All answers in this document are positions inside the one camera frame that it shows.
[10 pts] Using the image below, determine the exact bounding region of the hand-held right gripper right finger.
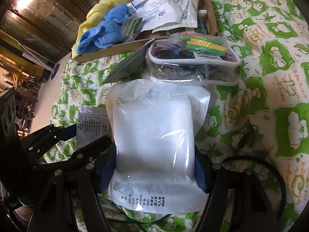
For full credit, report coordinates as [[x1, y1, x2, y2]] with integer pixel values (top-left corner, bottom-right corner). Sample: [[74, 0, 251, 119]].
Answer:
[[194, 147, 282, 232]]

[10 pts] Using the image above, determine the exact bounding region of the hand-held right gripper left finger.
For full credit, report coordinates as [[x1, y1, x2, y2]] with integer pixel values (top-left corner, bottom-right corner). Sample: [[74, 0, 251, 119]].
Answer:
[[26, 145, 119, 232]]

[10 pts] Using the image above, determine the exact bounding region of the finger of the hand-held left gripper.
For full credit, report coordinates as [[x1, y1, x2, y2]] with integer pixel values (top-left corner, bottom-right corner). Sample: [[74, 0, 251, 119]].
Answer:
[[36, 135, 112, 174], [22, 124, 78, 157]]

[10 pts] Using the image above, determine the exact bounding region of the silver packet with black text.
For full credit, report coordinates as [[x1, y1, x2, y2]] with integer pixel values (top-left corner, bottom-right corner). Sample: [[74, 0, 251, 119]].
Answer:
[[76, 106, 113, 150]]

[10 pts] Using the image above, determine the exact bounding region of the clear packet of white gauze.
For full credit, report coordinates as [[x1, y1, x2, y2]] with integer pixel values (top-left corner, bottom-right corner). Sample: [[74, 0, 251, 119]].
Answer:
[[105, 78, 211, 215]]

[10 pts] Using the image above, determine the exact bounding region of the clear cartoon print pouch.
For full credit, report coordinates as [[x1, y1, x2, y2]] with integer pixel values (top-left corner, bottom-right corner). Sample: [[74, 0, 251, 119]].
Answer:
[[147, 35, 240, 87]]

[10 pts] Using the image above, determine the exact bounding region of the shallow cardboard box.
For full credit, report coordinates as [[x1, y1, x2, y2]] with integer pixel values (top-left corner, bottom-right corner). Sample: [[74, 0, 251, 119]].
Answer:
[[71, 0, 219, 63]]

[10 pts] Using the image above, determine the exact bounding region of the blue towel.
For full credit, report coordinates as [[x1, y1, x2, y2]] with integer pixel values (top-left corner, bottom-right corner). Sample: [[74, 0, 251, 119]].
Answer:
[[78, 3, 132, 54]]

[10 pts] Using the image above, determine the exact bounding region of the yellow cloth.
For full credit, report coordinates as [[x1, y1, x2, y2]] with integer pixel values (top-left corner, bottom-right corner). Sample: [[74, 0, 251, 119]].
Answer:
[[71, 0, 126, 54]]

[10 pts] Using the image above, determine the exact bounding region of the white packet with red print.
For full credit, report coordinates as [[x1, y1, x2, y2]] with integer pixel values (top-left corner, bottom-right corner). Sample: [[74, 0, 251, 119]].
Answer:
[[152, 0, 201, 33]]

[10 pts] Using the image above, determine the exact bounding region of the cluttered wooden shelf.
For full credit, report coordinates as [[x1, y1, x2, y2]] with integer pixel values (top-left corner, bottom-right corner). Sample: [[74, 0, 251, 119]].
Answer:
[[0, 36, 46, 138]]

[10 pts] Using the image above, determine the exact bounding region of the purple floor mop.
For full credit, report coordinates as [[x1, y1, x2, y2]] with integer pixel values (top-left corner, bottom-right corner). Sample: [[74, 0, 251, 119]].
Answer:
[[51, 63, 60, 80]]

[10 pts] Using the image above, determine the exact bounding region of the dark grey card packet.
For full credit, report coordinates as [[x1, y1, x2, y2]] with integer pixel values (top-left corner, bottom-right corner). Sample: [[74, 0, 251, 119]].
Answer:
[[103, 39, 156, 85]]

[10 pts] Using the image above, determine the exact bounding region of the green printed blanket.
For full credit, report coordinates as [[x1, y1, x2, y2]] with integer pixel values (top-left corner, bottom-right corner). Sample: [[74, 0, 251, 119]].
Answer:
[[45, 0, 309, 232]]

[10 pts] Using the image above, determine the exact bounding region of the wooden glass door cabinet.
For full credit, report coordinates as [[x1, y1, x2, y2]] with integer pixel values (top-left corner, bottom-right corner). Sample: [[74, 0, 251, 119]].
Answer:
[[0, 0, 116, 61]]

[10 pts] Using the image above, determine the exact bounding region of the black cable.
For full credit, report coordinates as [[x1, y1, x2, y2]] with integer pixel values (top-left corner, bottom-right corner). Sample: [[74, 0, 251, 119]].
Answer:
[[106, 155, 288, 225]]

